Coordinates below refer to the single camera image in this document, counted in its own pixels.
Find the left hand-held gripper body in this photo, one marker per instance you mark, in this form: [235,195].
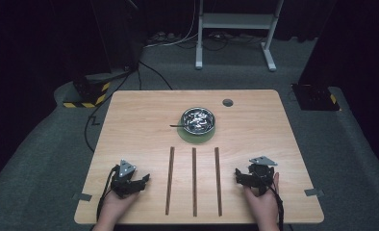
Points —
[124,184]

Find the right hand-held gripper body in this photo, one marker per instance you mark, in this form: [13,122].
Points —
[258,176]

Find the brown wooden chopstick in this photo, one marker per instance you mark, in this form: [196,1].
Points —
[194,181]
[170,181]
[218,181]

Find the stainless steel bowl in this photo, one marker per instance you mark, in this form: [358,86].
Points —
[197,120]

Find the person's left hand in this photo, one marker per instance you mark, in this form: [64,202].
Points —
[115,207]

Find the person's right hand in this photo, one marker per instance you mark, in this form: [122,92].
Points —
[264,205]

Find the grey tape piece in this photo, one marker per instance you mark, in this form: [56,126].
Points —
[82,197]
[314,192]

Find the round green mat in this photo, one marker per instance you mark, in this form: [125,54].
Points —
[195,139]

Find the metal spoon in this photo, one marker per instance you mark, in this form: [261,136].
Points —
[176,125]

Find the grey table grommet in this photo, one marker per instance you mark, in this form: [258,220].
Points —
[227,102]

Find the black yellow striped stand base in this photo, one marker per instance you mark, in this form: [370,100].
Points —
[88,94]

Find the black device on right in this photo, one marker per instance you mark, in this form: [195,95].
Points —
[315,97]

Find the white metal stand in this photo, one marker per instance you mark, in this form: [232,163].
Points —
[237,20]

